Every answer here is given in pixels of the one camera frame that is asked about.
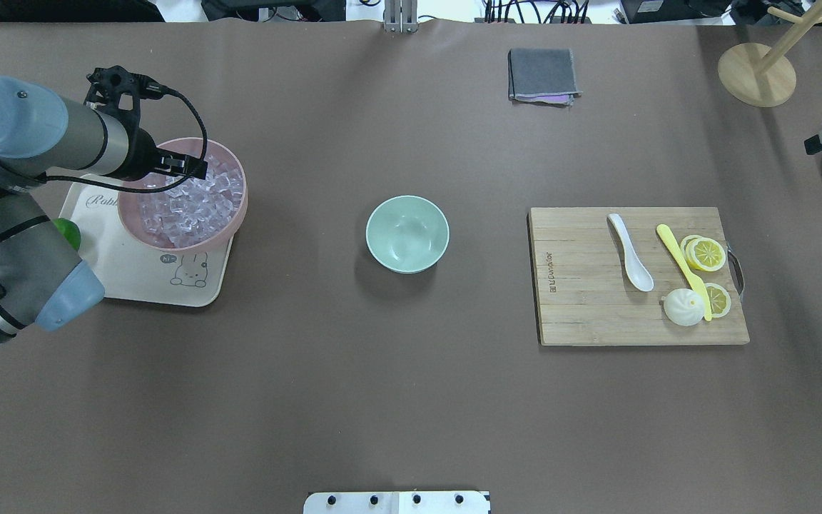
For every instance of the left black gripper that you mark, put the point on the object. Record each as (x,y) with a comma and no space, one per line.
(141,154)

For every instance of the white ceramic spoon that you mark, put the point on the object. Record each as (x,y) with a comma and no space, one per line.
(635,270)

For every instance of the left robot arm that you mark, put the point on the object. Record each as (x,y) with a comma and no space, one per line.
(43,280)

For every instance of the clear ice cubes pile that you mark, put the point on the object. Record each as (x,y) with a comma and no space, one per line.
(196,210)

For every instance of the pink bowl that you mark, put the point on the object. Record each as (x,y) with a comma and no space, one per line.
(151,185)

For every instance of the mint green bowl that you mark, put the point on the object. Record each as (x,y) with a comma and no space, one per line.
(407,234)

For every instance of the wooden mug tree stand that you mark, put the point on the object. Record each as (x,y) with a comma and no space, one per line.
(761,75)

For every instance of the beige rabbit tray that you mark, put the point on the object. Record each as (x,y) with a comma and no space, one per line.
(131,270)

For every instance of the green lime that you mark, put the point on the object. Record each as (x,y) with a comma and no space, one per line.
(70,231)

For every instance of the stacked lemon slices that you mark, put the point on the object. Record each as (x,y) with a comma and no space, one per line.
(703,254)

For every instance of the single lemon slice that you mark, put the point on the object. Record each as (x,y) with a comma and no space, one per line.
(720,300)

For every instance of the yellow plastic knife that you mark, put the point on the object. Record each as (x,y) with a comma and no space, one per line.
(694,281)

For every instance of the grey folded cloth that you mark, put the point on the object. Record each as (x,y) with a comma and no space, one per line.
(542,76)

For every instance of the bamboo cutting board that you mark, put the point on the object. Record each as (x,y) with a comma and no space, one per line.
(584,297)

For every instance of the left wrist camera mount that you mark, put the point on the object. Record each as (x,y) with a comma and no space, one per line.
(117,92)

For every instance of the aluminium frame post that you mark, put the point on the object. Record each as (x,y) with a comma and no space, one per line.
(400,16)

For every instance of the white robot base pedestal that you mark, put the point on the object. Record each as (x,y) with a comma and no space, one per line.
(407,501)

